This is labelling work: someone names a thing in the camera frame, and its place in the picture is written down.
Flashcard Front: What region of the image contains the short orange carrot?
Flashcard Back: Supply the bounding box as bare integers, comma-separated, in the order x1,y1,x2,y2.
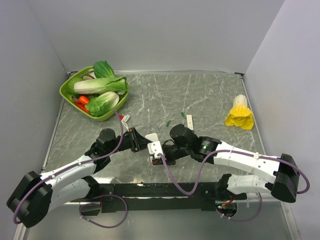
78,95,90,105

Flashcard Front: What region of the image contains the base left purple cable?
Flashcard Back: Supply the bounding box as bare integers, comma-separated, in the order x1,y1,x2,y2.
78,194,129,229

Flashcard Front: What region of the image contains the yellow cabbage toy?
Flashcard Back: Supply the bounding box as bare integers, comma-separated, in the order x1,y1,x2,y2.
224,94,254,130

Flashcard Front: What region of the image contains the base right purple cable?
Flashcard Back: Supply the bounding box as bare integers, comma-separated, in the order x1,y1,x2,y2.
217,192,263,223

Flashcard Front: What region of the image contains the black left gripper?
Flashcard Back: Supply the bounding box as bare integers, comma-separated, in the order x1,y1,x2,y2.
106,126,152,155

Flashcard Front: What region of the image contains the white rectangular stick device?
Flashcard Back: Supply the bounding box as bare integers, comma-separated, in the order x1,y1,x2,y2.
186,114,194,131

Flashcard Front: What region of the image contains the green plastic basket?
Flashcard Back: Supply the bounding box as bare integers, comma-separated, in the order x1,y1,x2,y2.
59,66,129,122

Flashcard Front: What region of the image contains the long orange carrot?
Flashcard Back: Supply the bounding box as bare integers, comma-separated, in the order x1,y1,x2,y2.
74,102,90,115

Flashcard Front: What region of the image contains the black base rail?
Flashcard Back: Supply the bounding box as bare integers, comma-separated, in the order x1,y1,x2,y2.
80,174,247,216

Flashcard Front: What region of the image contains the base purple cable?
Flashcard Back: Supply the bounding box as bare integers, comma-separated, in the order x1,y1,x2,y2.
217,192,263,223
78,194,129,229

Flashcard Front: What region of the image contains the small green cabbage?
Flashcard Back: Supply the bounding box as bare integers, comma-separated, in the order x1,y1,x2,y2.
85,91,120,117

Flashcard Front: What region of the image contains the large napa cabbage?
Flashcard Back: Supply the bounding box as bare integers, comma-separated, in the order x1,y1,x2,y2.
73,76,128,95

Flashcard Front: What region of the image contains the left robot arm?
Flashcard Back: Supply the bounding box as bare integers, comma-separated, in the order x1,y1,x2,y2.
6,127,158,228

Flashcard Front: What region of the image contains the bok choy leaf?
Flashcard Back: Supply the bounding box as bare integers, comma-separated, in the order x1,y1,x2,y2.
93,60,115,79

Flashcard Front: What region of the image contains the white red remote control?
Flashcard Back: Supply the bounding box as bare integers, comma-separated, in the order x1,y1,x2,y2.
145,133,159,152

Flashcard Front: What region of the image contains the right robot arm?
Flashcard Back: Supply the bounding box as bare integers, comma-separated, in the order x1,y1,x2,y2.
154,124,303,203

